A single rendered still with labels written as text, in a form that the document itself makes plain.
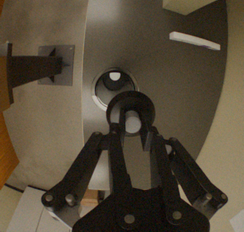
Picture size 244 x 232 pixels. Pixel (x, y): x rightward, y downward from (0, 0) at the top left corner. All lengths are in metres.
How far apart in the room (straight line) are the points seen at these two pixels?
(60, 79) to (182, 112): 1.33
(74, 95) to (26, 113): 0.82
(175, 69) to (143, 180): 0.68
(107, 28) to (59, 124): 1.47
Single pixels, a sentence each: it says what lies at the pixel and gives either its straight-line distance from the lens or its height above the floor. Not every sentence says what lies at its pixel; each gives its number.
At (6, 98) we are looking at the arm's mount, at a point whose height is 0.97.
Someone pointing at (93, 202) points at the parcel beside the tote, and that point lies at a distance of 2.56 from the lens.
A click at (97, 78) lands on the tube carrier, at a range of 0.28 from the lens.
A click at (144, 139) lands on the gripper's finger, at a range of 0.16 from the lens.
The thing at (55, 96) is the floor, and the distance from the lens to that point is 1.65.
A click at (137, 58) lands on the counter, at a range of 0.51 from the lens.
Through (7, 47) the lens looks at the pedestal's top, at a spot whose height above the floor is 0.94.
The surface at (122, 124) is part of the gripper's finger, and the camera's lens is 0.16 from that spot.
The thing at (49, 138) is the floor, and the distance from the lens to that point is 1.99.
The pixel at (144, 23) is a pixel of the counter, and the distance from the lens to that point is 0.54.
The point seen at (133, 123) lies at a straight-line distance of 0.19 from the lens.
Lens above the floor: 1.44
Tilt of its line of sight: 68 degrees down
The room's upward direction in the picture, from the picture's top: 171 degrees clockwise
